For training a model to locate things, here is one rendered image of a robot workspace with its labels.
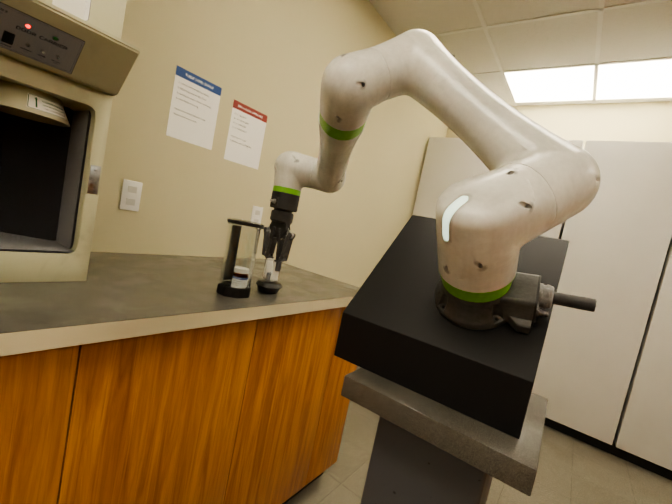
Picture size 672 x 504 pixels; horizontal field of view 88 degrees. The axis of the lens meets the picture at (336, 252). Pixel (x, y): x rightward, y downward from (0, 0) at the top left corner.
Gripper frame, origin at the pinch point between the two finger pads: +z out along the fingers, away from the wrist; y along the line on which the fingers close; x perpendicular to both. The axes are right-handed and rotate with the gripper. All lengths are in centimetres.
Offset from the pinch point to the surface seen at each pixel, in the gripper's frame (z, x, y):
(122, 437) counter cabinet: 36, -46, 10
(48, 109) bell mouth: -32, -59, -19
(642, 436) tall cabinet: 79, 232, 138
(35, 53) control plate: -41, -64, -13
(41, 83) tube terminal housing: -37, -61, -17
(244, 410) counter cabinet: 42.3, -10.1, 9.9
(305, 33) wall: -115, 52, -61
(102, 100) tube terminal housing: -38, -50, -17
